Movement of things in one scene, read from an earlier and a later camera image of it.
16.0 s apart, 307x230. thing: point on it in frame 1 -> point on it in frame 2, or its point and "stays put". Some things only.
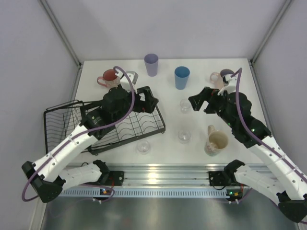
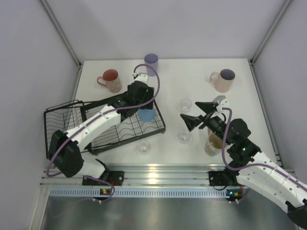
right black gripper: [208, 95] -> [209, 109]
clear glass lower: [143, 147] stays put
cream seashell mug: [217, 141] stays put
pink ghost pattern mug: [112, 79] stays put
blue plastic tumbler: [182, 74] -> [147, 115]
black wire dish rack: [61, 118] stays put
